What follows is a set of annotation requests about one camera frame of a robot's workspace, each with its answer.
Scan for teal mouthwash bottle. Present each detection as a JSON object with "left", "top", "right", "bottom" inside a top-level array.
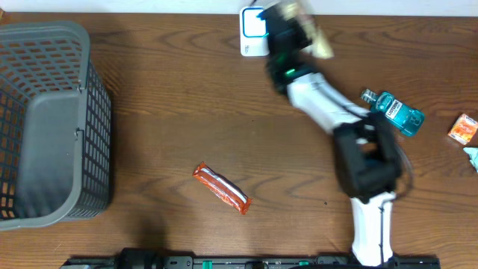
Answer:
[{"left": 361, "top": 88, "right": 425, "bottom": 137}]

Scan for red snack stick packet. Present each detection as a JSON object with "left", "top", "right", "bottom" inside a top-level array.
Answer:
[{"left": 192, "top": 162, "right": 252, "bottom": 215}]

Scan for orange tissue pack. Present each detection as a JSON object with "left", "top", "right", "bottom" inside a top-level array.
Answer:
[{"left": 447, "top": 114, "right": 477, "bottom": 145}]

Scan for small teal wipes packet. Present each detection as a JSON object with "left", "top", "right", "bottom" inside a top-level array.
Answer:
[{"left": 463, "top": 147, "right": 478, "bottom": 172}]

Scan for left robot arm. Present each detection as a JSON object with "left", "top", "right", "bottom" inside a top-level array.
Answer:
[{"left": 114, "top": 248, "right": 164, "bottom": 269}]

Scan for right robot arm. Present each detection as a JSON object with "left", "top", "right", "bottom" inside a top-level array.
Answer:
[{"left": 259, "top": 2, "right": 402, "bottom": 267}]

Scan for white barcode scanner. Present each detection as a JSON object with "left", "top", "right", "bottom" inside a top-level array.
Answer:
[{"left": 239, "top": 7, "right": 269, "bottom": 57}]

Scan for grey plastic mesh basket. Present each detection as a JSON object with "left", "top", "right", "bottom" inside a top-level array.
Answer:
[{"left": 1, "top": 21, "right": 112, "bottom": 231}]

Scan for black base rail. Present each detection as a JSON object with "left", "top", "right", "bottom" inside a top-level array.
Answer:
[{"left": 61, "top": 254, "right": 441, "bottom": 269}]

